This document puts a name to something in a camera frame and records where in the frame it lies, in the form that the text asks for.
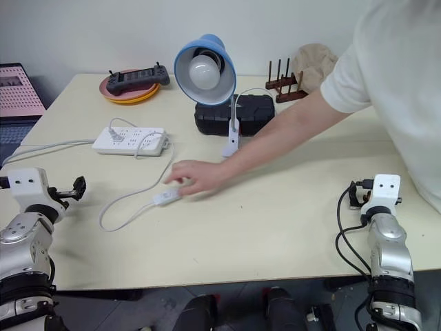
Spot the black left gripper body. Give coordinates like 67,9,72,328
48,186,76,209

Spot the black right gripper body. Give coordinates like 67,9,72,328
354,178,374,209

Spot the white inline cord switch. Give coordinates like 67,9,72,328
152,188,182,207

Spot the gray cable connector plug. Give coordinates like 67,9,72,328
106,126,125,143

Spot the blue clip desk lamp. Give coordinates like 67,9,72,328
173,33,269,159

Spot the person's right hand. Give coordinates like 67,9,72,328
161,159,225,198

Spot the dark laptop keyboard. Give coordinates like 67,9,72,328
0,117,39,160

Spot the white power strip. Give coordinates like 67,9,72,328
91,126,170,157

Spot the pink plate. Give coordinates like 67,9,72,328
99,73,161,99

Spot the yellow plate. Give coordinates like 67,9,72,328
103,84,161,106

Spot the person's white t-shirt torso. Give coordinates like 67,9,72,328
320,0,441,215

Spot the brown wooden peg rack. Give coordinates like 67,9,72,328
265,57,309,104

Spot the dark shape with white part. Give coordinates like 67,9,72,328
305,302,336,331

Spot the grey handheld controller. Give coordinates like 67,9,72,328
105,61,171,97

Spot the black plastic tool case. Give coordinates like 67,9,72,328
194,94,277,137

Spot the dark rounded shape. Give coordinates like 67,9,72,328
173,294,220,331
263,285,308,331

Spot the beige crumpled cloth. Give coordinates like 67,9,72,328
291,43,340,94

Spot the white light bulb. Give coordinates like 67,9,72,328
188,54,222,92

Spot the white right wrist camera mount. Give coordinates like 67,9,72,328
360,173,402,217

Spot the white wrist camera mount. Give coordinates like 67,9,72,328
6,168,66,221
360,173,402,217

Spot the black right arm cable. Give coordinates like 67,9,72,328
335,188,375,279

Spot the white cord with switch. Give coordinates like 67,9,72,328
99,117,175,232

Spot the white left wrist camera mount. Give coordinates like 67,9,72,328
6,168,66,221

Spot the grey power strip cable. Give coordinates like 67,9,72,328
2,138,96,166

